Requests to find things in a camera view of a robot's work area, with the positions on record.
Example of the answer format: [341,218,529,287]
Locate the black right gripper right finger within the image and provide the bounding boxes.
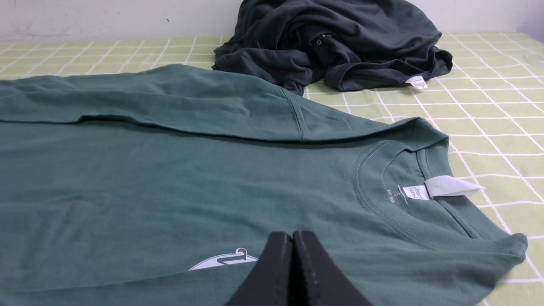
[292,231,371,306]

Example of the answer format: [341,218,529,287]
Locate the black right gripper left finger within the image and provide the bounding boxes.
[227,232,293,306]

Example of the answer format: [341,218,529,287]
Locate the green long-sleeved shirt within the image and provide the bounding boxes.
[0,65,528,306]

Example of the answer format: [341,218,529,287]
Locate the dark grey crumpled garment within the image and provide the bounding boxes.
[212,0,453,95]

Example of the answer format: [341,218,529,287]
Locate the green checked tablecloth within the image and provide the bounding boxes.
[0,32,544,306]

